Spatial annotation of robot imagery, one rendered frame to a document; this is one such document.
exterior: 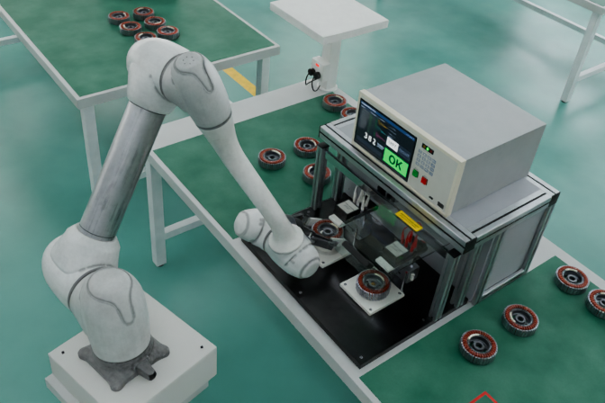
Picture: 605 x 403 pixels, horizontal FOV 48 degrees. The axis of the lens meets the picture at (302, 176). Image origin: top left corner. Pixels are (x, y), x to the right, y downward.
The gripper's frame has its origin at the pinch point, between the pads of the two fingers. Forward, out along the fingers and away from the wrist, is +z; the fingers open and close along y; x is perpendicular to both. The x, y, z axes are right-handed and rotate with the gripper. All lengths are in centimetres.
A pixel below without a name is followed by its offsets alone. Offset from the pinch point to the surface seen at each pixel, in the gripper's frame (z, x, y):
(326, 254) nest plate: 0.8, -6.5, 3.7
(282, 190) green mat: 10.5, -4.4, -35.1
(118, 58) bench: 2, -9, -159
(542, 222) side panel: 37, 39, 46
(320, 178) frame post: 4.3, 11.4, -17.4
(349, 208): 2.8, 10.8, 0.9
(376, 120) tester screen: -9.8, 42.9, 1.1
